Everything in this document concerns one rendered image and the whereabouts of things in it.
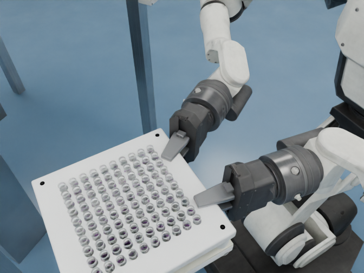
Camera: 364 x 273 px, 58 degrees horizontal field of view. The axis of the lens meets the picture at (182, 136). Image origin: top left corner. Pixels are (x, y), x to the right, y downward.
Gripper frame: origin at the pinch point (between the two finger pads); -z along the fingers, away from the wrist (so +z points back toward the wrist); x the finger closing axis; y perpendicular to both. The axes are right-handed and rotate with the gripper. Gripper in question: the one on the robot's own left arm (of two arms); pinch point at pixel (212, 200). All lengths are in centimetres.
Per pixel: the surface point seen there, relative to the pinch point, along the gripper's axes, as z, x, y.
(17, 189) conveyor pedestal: -48, 68, 70
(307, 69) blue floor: 154, 102, 131
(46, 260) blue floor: -49, 107, 55
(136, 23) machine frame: 16, 22, 100
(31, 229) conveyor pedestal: -51, 96, 67
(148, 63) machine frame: 19, 44, 100
